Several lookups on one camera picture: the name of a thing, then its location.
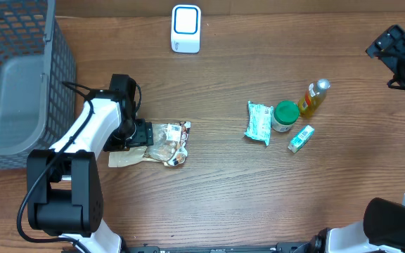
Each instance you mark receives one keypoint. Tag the green lid jar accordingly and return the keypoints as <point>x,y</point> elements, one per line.
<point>285,114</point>

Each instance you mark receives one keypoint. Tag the grey plastic mesh basket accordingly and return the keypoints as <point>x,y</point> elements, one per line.
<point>35,108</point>

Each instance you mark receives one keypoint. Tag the yellow oil bottle silver cap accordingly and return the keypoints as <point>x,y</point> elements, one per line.
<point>313,97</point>

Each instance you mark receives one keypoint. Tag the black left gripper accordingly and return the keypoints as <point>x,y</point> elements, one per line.
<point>145,137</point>

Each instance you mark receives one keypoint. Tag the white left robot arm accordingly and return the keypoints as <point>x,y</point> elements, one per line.
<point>64,200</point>

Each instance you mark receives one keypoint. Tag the brown Pantree snack pouch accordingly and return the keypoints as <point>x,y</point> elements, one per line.
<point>169,147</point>

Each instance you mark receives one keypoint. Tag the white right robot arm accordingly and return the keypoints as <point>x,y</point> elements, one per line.
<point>382,228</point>

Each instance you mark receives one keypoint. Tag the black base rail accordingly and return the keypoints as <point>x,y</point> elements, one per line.
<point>281,247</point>

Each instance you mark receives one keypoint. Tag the teal tissue pack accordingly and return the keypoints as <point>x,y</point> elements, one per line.
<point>301,138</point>

